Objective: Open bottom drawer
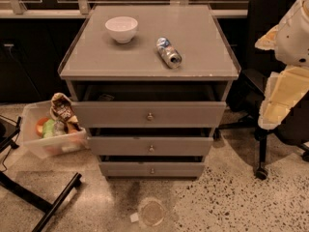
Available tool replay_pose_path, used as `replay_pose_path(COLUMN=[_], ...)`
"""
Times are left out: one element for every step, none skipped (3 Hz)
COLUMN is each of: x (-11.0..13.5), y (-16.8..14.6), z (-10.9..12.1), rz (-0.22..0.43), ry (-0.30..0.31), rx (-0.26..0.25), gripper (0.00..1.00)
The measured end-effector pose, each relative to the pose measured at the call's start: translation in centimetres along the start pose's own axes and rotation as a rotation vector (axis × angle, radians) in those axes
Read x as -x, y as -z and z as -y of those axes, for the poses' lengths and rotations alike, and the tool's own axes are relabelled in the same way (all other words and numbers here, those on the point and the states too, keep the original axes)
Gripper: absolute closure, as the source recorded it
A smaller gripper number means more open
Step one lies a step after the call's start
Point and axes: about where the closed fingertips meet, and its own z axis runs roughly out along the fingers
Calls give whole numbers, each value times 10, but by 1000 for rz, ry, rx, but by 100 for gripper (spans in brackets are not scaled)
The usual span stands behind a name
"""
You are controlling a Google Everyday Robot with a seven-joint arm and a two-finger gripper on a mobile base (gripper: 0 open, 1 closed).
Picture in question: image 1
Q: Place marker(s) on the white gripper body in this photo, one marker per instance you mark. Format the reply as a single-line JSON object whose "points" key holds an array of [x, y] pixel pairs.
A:
{"points": [[294, 41]]}

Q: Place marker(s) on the grey bottom drawer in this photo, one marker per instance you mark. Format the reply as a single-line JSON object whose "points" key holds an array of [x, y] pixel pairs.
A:
{"points": [[148, 169]]}

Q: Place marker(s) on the grey drawer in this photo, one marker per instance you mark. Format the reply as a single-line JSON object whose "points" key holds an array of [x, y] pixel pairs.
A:
{"points": [[149, 105], [148, 169], [150, 142]]}

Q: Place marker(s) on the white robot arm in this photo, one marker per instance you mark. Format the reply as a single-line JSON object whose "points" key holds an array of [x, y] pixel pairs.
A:
{"points": [[289, 40]]}

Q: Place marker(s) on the grey drawer cabinet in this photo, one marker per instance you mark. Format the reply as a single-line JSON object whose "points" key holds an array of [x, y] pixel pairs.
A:
{"points": [[96, 58]]}

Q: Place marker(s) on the grey top drawer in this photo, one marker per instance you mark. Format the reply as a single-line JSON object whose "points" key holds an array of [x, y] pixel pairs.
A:
{"points": [[149, 105]]}

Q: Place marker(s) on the grey middle drawer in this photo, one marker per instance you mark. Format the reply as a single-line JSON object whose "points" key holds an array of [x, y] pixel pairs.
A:
{"points": [[150, 142]]}

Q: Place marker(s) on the black office chair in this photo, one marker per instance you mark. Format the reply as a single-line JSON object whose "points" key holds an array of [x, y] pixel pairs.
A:
{"points": [[247, 93]]}

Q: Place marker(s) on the crushed silver soda can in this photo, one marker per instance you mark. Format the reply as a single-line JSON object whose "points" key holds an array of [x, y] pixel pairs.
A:
{"points": [[168, 53]]}

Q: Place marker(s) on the white ceramic bowl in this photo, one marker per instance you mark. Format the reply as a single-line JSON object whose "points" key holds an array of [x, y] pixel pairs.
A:
{"points": [[122, 29]]}

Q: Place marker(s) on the crumpled snack bag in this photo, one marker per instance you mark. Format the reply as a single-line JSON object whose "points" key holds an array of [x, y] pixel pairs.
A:
{"points": [[61, 109]]}

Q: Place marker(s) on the green apple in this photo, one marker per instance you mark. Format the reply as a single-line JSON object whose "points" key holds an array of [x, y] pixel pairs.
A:
{"points": [[47, 128]]}

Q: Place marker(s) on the clear plastic bin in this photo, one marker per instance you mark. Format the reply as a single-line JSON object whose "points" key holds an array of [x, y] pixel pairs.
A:
{"points": [[52, 146]]}

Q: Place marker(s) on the orange fruit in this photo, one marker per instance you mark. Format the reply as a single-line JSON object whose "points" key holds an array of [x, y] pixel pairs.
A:
{"points": [[39, 126]]}

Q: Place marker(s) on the black metal stand base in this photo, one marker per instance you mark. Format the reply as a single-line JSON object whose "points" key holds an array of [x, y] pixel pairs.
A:
{"points": [[9, 130]]}

